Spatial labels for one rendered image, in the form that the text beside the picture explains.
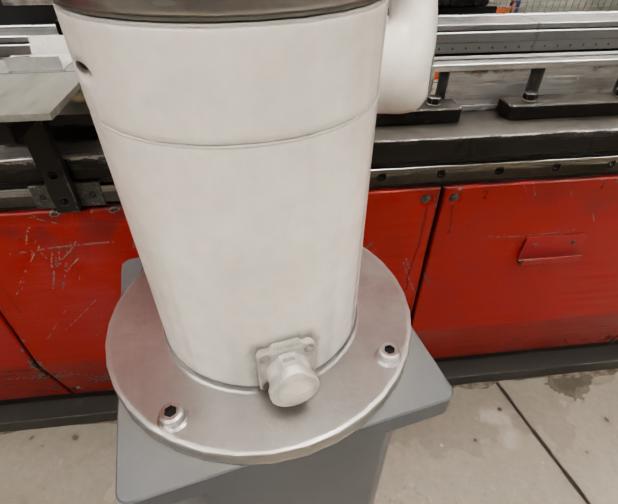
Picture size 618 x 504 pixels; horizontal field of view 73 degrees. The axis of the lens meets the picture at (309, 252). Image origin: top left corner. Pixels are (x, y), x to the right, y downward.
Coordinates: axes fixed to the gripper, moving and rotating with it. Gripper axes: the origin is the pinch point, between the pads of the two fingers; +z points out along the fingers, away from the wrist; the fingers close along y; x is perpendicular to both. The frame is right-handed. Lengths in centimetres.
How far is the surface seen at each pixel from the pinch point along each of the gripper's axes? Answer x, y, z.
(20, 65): -48, -26, -14
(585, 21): 66, -77, -7
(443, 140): 23.8, -30.2, 0.1
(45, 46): -49, -36, -14
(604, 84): 60, -49, -3
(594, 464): 80, -4, 85
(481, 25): 39, -72, -7
